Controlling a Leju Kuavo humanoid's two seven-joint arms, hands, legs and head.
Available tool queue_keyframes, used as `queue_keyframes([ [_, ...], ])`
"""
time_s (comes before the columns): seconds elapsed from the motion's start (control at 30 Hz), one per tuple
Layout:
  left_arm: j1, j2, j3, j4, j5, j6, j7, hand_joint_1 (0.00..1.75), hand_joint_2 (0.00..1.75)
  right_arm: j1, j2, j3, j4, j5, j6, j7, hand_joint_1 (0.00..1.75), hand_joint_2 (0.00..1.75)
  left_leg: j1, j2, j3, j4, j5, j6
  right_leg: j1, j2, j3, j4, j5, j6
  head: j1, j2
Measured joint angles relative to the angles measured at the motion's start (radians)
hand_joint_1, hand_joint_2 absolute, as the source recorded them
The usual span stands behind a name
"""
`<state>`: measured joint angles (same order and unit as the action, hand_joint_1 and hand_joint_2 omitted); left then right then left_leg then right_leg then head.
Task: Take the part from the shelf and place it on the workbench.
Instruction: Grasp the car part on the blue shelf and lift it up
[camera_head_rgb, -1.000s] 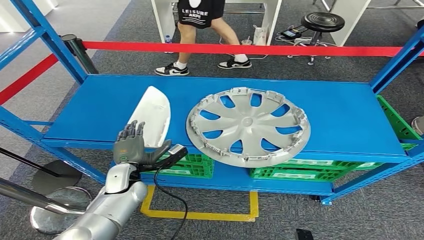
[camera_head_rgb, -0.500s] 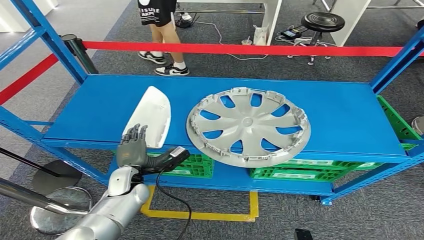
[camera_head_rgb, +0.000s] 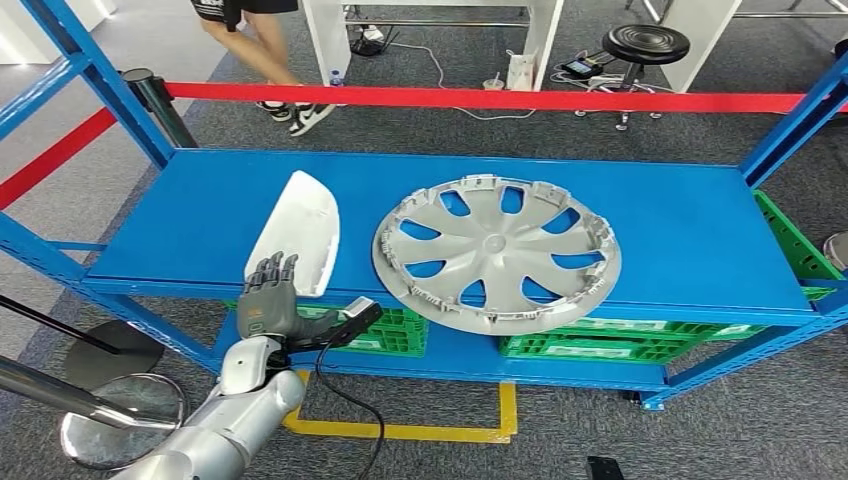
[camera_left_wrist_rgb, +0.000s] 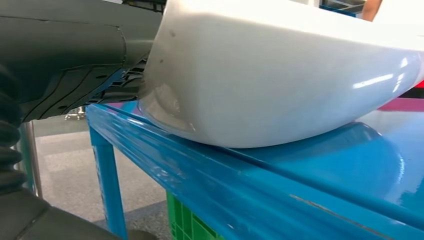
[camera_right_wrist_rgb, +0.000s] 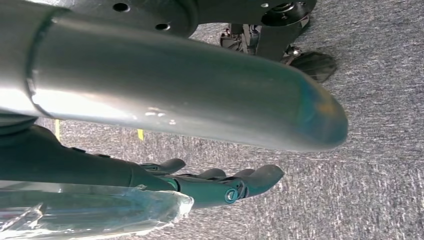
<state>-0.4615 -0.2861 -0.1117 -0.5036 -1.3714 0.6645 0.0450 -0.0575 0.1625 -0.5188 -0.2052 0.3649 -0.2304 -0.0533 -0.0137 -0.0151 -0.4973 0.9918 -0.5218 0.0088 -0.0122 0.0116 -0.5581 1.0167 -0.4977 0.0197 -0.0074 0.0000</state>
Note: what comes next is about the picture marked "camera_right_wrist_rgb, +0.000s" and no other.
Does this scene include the silver robot body column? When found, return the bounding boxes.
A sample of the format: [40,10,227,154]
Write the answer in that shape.
[0,0,349,153]

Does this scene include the clear plastic film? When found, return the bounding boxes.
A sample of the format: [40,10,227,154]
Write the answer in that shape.
[0,181,195,240]

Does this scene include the yellow floor tape outline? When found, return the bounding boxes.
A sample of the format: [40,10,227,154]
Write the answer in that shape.
[54,119,145,142]

